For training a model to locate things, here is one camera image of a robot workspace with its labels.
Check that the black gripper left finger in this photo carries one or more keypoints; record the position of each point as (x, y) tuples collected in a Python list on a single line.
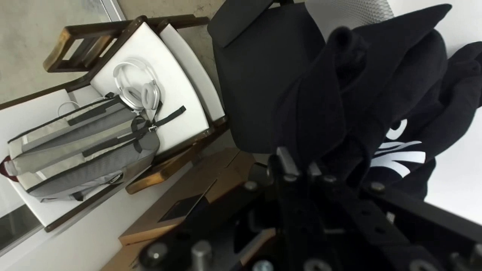
[(285, 162)]

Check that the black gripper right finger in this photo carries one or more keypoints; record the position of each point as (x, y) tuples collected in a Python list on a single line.
[(320, 173)]

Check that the black printed shirt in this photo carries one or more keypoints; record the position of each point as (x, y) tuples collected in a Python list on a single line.
[(401, 75)]

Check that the black office chair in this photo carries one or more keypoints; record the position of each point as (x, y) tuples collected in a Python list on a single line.
[(261, 75)]

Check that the flat brown cardboard box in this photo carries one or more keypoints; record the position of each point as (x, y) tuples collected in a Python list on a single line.
[(221, 170)]

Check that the black tablet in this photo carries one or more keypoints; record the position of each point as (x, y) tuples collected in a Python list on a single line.
[(181, 207)]

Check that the white back cushion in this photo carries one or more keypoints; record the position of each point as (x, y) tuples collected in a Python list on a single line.
[(174, 64)]

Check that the white headphones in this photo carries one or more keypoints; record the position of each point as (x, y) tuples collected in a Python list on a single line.
[(151, 94)]

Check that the gray mesh headrest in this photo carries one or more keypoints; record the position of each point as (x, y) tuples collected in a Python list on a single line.
[(352, 12)]

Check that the gray backpack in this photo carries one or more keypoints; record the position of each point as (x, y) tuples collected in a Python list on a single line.
[(85, 150)]

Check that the wooden armchair frame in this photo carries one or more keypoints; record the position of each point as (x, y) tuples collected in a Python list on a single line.
[(55, 57)]

